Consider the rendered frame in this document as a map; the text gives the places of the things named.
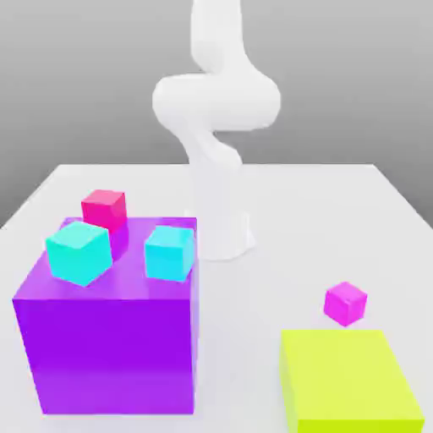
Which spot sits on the small pink-red cube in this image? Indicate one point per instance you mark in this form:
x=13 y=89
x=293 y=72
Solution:
x=101 y=208

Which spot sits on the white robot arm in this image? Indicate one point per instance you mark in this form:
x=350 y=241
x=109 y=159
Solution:
x=216 y=101

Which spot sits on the small magenta cube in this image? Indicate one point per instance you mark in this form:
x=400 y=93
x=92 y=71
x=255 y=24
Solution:
x=345 y=304

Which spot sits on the large purple box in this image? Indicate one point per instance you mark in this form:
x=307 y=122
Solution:
x=111 y=345

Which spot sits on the large yellow-green box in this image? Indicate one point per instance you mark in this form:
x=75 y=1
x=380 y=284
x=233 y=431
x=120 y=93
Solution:
x=341 y=375

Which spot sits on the small turquoise cube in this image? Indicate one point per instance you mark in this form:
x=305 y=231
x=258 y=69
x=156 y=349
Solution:
x=79 y=253

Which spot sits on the small cyan cube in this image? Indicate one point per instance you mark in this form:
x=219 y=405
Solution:
x=167 y=253

